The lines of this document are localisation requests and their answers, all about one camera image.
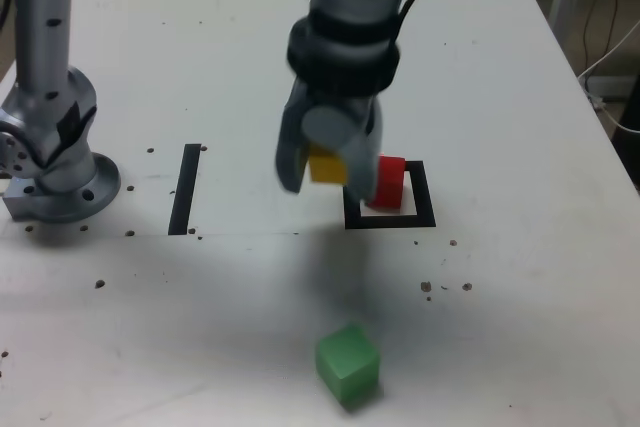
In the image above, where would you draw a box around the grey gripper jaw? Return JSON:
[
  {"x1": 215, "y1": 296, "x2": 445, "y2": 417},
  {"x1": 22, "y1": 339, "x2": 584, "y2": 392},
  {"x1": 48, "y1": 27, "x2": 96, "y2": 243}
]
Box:
[
  {"x1": 274, "y1": 79, "x2": 311, "y2": 193},
  {"x1": 302, "y1": 95, "x2": 387, "y2": 206}
]

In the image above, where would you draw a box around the yellow cube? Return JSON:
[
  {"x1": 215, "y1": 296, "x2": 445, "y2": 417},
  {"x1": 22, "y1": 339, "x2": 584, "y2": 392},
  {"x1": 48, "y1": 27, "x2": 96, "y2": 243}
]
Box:
[{"x1": 305, "y1": 144, "x2": 350, "y2": 184}]

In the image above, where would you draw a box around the red cube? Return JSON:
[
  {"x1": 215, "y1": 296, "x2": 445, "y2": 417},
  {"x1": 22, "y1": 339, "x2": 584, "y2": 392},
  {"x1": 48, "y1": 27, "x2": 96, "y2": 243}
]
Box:
[{"x1": 367, "y1": 155, "x2": 406, "y2": 210}]

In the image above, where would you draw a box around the green cube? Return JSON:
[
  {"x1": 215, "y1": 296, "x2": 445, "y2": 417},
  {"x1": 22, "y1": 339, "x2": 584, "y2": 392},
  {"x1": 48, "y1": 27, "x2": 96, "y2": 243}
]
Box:
[{"x1": 314, "y1": 321, "x2": 381, "y2": 406}]

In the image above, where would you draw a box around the black tape square outline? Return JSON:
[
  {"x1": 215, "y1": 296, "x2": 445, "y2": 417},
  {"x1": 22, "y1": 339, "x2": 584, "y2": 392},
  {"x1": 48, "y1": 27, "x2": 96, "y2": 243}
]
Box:
[{"x1": 343, "y1": 160, "x2": 437, "y2": 229}]

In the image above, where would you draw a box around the black tape strip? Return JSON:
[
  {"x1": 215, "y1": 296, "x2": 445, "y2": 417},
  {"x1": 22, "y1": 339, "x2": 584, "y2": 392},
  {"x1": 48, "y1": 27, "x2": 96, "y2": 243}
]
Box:
[{"x1": 167, "y1": 143, "x2": 202, "y2": 237}]

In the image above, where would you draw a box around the grey box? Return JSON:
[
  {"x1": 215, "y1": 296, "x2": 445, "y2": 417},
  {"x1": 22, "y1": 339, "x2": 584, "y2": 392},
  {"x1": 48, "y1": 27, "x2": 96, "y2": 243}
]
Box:
[{"x1": 582, "y1": 74, "x2": 640, "y2": 98}]

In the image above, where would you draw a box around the white cable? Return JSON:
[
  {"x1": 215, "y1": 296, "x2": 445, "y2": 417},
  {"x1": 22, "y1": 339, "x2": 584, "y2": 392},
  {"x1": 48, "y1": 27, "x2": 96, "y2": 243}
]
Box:
[{"x1": 577, "y1": 19, "x2": 640, "y2": 134}]

